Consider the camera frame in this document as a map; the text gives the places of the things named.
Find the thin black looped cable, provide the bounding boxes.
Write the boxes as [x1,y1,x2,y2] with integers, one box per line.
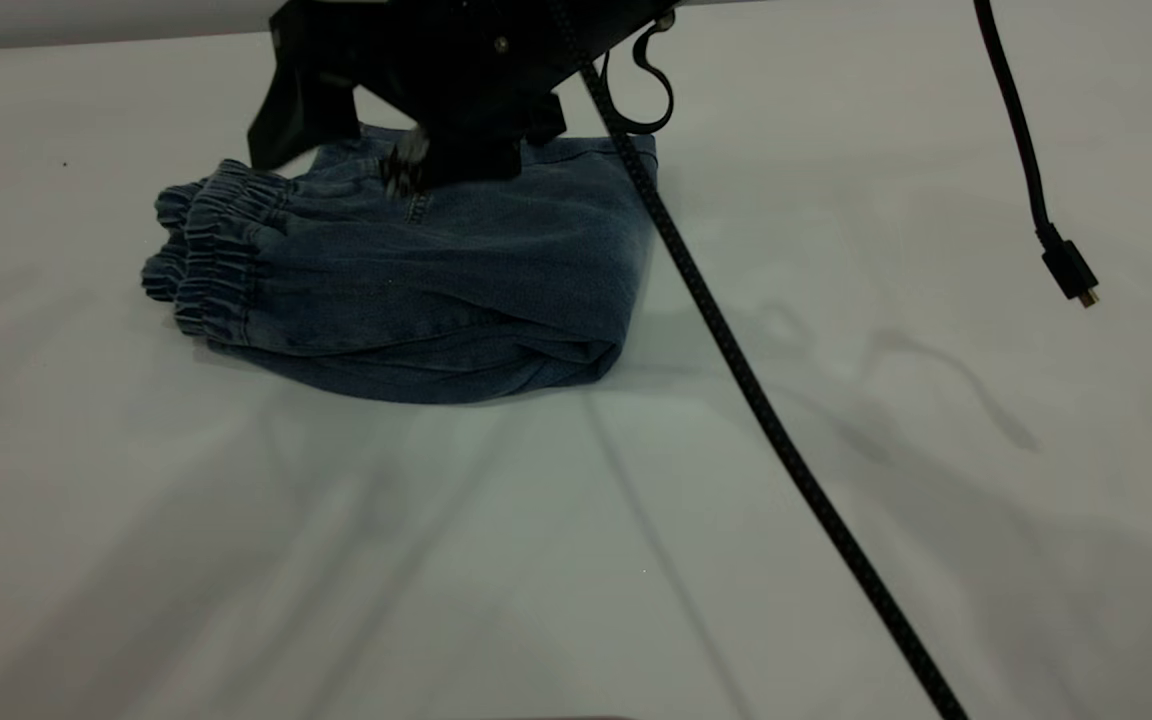
[601,15,677,136]

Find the black cable with plug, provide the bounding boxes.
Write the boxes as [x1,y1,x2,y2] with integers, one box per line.
[974,0,1102,309]

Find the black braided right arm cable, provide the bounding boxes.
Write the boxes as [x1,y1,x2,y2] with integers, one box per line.
[546,0,972,720]

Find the blue denim shorts with print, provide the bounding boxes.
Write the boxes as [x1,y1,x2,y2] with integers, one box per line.
[141,122,659,406]

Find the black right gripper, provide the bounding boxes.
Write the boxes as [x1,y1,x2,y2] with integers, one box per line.
[246,0,682,196]

